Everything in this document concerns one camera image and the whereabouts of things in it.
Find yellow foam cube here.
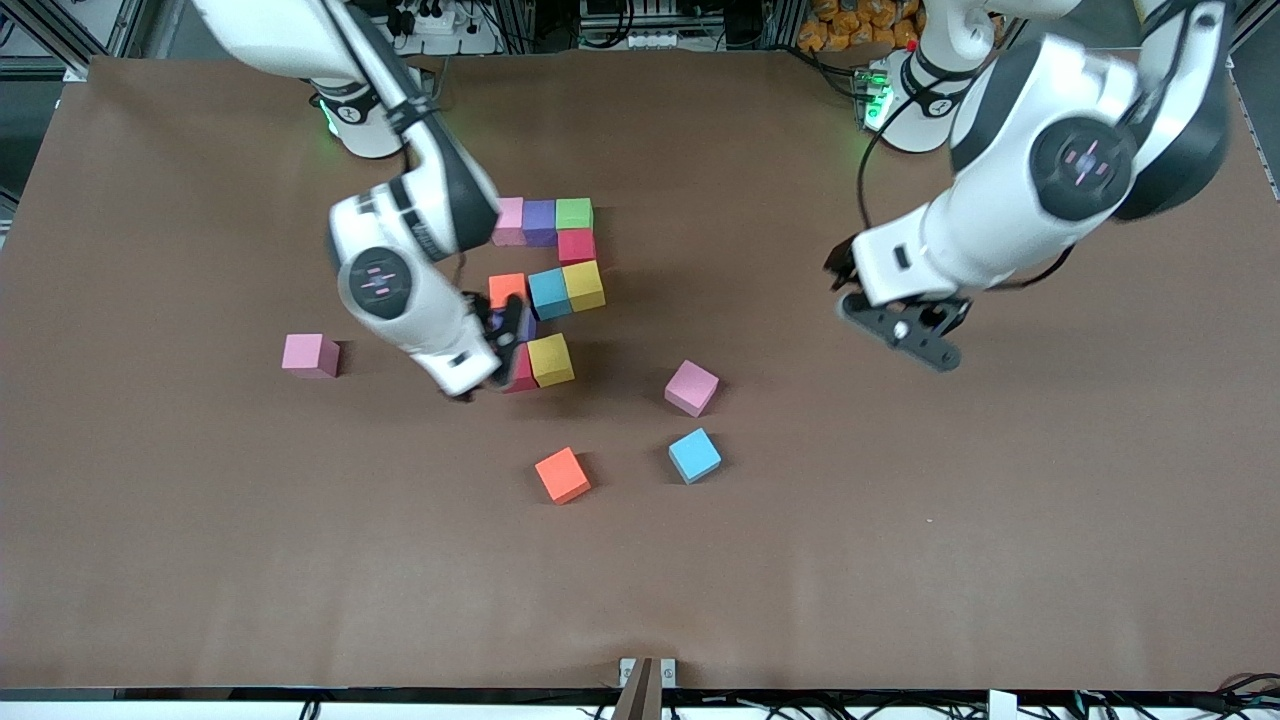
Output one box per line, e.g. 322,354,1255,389
562,261,607,312
527,333,576,388

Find blue foam cube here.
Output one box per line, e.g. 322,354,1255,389
528,268,572,321
667,427,723,485

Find brown paper table cover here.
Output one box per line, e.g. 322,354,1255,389
0,48,1280,693

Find orange snack packets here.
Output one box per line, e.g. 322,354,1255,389
797,0,926,53

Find grey equipment box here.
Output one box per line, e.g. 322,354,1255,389
578,0,701,49

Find white power strip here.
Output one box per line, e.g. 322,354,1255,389
385,3,501,56

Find brown wooden stick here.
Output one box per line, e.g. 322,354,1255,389
612,657,663,720

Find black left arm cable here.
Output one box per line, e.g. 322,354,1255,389
856,85,961,233

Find black base cables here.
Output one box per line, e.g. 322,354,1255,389
795,45,869,101

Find small metal bracket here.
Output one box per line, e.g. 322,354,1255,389
619,657,677,689

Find aluminium frame profile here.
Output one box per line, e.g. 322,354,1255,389
0,0,151,81

